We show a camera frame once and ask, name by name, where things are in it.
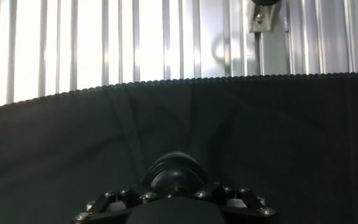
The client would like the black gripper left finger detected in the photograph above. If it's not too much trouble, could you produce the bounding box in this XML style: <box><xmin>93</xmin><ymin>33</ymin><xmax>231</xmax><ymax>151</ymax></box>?
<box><xmin>73</xmin><ymin>183</ymin><xmax>160</xmax><ymax>224</ymax></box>

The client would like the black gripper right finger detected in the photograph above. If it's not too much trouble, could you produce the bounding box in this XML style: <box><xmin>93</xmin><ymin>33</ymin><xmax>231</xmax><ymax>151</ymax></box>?
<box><xmin>193</xmin><ymin>182</ymin><xmax>277</xmax><ymax>224</ymax></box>

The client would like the black cloth with blue print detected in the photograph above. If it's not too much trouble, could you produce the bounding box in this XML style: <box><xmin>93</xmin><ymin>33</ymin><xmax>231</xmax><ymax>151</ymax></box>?
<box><xmin>0</xmin><ymin>71</ymin><xmax>358</xmax><ymax>224</ymax></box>

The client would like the metal camera bracket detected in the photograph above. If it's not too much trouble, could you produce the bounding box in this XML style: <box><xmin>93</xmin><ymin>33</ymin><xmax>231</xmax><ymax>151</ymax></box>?
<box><xmin>249</xmin><ymin>2</ymin><xmax>276</xmax><ymax>34</ymax></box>

